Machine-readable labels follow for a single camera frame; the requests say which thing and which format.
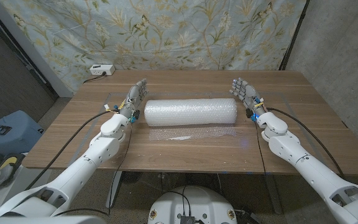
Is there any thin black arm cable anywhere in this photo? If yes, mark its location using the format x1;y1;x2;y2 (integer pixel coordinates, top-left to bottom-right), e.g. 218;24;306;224
53;121;134;217
254;120;267;175

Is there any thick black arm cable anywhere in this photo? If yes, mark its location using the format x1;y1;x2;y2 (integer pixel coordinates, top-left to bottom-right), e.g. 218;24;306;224
25;109;117;190
266;107;346;180

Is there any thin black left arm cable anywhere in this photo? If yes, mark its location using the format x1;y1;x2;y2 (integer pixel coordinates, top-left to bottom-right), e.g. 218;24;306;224
53;121;134;217

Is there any black backdrop stand pole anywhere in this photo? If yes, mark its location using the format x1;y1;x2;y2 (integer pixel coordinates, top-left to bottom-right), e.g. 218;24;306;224
278;0;311;71

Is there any yellow and black pad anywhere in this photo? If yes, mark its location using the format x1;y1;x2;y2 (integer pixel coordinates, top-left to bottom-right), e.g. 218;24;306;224
0;152;26;175

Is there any clear bubble wrap roll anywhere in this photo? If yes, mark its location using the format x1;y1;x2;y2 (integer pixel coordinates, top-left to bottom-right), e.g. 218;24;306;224
144;98;239;141

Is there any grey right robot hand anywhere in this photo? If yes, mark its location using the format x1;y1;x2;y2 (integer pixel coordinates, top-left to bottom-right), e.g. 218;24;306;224
229;77;267;118

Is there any grey table leg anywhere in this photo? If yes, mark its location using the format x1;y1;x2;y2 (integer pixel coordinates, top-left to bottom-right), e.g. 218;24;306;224
263;174;283;215

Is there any blue plastic storage bin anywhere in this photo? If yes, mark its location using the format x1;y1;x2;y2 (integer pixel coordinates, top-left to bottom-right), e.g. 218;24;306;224
0;110;45;156

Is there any white power strip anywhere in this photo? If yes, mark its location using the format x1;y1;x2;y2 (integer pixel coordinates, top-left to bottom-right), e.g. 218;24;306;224
89;64;116;77

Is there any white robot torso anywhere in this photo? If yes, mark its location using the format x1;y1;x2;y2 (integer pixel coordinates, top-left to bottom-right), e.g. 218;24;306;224
147;185;238;224

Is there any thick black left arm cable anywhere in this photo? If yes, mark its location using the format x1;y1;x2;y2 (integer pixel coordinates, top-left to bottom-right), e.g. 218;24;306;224
25;109;117;190

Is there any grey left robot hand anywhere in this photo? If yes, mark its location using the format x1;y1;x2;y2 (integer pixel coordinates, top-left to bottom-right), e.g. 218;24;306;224
119;78;149;119

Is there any black power strip cord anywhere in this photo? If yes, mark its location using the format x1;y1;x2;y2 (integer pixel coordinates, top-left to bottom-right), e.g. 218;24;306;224
83;72;108;84

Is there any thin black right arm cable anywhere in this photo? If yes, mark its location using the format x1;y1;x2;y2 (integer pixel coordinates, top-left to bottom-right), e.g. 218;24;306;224
254;120;267;175

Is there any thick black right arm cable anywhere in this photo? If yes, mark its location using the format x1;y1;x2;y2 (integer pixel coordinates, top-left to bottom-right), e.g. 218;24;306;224
266;107;346;180

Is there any floral printed backdrop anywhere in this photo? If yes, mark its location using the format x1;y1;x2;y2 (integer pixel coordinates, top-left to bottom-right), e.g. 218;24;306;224
0;0;307;94

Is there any white table leg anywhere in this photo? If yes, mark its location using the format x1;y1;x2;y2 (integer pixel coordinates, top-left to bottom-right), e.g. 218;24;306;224
105;170;124;209

